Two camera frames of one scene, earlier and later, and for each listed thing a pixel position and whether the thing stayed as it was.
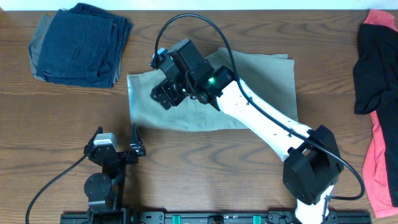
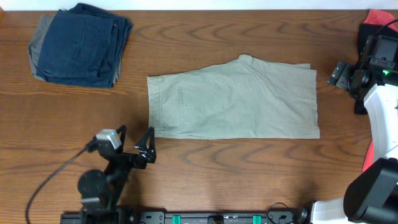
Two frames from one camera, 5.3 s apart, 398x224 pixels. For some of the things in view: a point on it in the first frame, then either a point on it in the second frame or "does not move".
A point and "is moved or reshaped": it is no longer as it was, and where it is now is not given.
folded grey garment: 35,44 does not move
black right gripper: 167,93 → 342,75
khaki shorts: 269,78 is moved or reshaped
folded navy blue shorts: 83,46 does not move
